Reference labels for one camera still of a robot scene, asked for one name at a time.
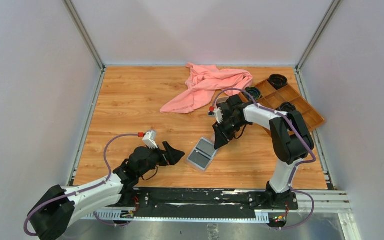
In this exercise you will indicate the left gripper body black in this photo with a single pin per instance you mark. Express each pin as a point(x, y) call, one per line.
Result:
point(156, 157)

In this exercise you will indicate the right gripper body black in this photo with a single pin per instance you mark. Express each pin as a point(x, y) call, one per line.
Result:
point(232, 125)

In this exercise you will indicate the black credit card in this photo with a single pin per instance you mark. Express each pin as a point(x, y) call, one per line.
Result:
point(199, 160)
point(206, 147)

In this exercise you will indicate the pink card holder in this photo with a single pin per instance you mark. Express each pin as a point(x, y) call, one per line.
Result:
point(213, 157)

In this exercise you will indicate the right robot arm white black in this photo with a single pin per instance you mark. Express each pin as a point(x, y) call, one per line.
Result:
point(291, 139)

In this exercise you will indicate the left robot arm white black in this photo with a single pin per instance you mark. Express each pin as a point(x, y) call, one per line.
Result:
point(60, 207)

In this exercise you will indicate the dark green coiled item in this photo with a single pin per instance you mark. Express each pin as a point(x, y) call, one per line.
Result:
point(253, 93)

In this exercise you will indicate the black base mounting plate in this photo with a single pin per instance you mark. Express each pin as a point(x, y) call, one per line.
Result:
point(202, 203)

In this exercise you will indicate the brown divided wooden tray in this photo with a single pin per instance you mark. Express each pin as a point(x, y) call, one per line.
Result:
point(272, 98)

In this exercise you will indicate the pink cloth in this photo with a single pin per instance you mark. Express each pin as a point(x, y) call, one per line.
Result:
point(202, 84)

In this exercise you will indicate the black coiled item near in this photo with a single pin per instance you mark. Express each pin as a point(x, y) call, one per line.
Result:
point(286, 107)

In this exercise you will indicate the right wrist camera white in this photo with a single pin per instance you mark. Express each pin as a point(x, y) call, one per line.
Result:
point(216, 113)

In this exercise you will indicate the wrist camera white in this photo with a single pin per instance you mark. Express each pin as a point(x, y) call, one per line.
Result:
point(216, 113)
point(149, 139)

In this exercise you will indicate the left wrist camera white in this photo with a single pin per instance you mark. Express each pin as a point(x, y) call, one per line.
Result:
point(149, 139)

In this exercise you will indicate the aluminium rail frame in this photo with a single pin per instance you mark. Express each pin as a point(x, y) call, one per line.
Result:
point(310, 203)

